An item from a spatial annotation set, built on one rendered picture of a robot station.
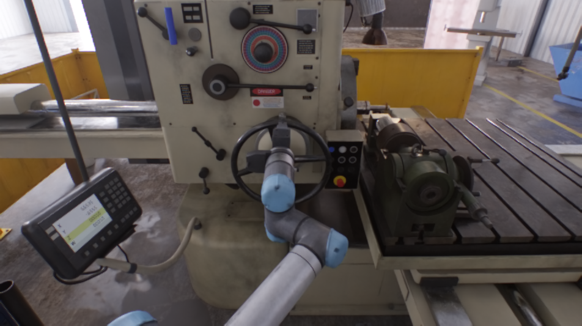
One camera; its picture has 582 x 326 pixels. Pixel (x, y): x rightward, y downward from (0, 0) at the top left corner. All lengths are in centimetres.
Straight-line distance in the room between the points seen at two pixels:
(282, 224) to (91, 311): 203
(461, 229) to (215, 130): 112
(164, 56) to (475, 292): 165
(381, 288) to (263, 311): 158
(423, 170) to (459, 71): 309
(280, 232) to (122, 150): 134
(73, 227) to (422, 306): 135
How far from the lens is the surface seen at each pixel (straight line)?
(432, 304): 150
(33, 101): 218
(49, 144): 213
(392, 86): 393
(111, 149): 194
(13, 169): 373
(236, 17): 111
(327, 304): 221
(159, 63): 129
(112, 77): 220
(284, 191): 65
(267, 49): 108
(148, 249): 281
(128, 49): 209
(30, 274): 310
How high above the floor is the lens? 189
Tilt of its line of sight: 28 degrees down
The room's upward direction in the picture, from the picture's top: straight up
